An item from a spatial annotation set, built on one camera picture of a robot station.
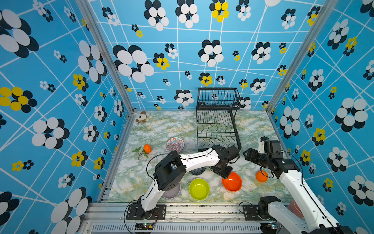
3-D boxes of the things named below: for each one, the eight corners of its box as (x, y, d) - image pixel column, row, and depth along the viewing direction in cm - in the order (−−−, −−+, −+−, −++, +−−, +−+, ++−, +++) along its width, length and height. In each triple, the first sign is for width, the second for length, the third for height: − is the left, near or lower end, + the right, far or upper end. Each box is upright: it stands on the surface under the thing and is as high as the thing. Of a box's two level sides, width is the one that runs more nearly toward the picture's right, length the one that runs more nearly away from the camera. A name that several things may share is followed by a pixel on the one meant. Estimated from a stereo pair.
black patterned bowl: (190, 177, 87) (190, 175, 85) (189, 172, 89) (189, 170, 87) (207, 172, 89) (207, 171, 87) (205, 167, 91) (205, 166, 89)
